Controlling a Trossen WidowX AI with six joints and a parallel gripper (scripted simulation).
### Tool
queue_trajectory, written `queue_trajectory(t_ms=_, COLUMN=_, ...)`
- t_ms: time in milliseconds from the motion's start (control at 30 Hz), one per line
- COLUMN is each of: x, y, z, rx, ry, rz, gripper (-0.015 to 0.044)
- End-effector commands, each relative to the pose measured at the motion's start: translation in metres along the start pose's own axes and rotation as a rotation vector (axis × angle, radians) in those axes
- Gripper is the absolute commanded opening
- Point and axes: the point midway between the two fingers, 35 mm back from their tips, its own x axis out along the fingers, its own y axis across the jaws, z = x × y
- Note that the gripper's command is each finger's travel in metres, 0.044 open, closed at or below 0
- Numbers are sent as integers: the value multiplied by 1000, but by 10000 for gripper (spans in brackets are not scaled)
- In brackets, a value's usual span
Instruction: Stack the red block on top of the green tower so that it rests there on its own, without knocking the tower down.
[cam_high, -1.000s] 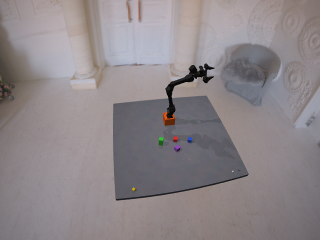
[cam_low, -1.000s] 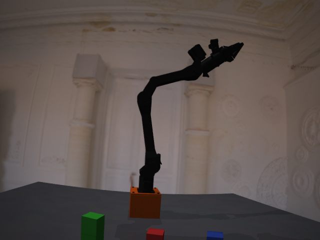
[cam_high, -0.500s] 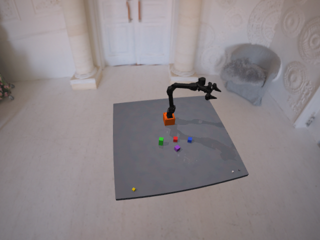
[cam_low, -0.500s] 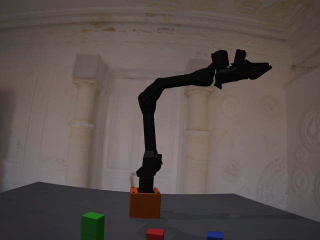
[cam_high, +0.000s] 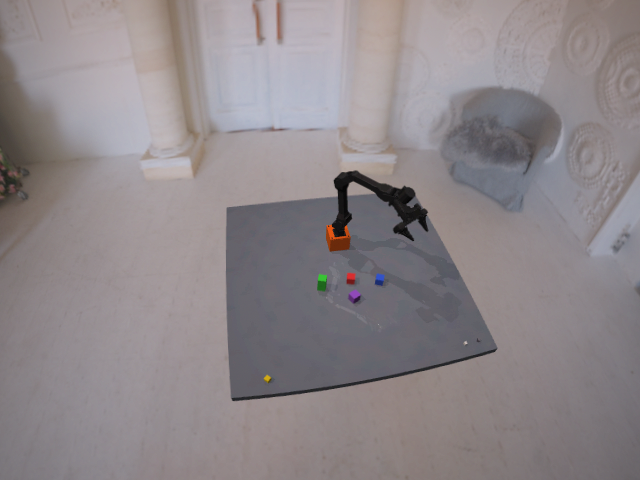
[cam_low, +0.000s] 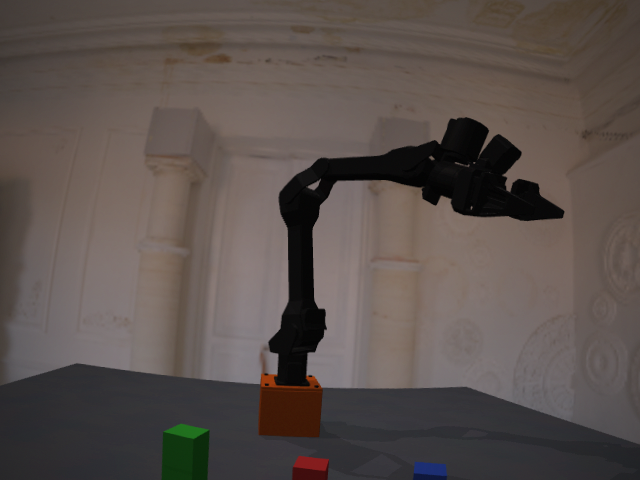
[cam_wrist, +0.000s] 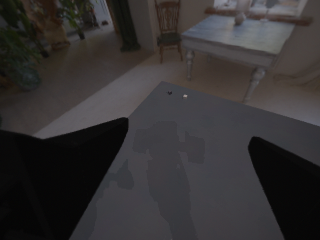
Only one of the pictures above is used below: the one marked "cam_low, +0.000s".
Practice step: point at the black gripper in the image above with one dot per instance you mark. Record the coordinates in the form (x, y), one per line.
(488, 196)

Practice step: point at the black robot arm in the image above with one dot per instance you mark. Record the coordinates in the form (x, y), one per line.
(303, 323)

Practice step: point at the green block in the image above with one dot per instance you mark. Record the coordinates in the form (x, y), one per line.
(185, 447)
(170, 473)

